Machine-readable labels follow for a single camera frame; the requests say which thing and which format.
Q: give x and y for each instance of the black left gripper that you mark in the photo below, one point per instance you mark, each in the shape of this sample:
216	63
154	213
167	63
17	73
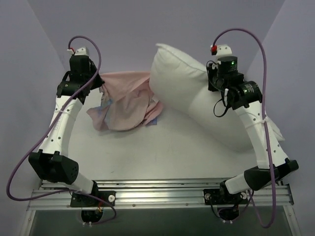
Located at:
78	65

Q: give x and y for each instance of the aluminium front rail frame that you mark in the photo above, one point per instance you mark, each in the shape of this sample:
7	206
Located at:
134	194

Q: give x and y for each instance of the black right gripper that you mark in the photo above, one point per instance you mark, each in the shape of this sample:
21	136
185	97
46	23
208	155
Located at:
227	65

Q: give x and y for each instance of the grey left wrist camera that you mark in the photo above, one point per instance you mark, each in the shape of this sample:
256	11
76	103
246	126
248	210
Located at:
83	51

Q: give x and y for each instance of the blue printed pillowcase pink inside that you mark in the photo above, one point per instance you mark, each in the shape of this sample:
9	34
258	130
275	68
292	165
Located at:
127	102

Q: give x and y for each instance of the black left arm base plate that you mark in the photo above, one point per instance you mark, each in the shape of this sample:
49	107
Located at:
104	199

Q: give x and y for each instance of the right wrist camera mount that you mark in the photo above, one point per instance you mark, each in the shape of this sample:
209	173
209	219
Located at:
221	50

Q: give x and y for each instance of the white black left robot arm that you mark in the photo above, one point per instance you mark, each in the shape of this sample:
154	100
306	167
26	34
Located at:
51	162

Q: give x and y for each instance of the white pillow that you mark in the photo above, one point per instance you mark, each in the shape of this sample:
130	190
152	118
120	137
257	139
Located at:
181	82

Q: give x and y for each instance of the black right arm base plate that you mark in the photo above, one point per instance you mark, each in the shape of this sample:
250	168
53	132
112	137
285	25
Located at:
214	196

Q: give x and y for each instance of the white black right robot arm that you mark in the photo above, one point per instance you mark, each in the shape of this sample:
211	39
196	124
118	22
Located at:
245	99

